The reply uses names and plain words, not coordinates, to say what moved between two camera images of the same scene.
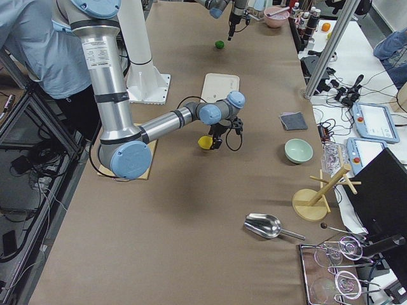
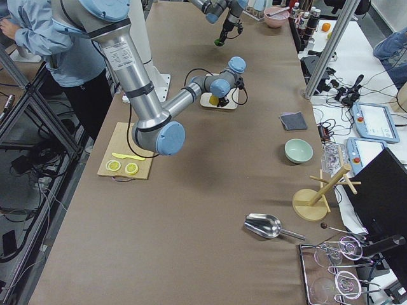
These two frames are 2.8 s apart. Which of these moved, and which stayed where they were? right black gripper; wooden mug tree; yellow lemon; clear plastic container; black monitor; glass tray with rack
Moved: yellow lemon; right black gripper
Stayed: black monitor; glass tray with rack; wooden mug tree; clear plastic container
